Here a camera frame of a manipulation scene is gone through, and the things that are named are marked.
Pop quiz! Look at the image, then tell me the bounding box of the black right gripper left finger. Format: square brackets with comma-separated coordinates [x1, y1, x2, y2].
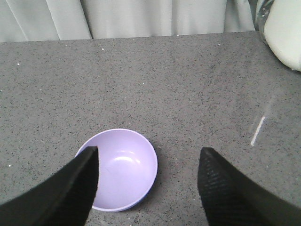
[0, 146, 99, 226]

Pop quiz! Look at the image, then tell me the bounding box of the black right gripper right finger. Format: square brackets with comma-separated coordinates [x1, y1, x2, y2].
[198, 147, 301, 226]

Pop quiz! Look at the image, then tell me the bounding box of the lilac plastic bowl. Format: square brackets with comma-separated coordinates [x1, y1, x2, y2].
[77, 129, 158, 212]

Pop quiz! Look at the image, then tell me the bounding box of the white soy milk maker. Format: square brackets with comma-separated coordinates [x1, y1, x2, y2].
[257, 0, 301, 71]

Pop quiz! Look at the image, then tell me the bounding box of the white pleated curtain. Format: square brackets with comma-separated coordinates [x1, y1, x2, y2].
[0, 0, 263, 42]

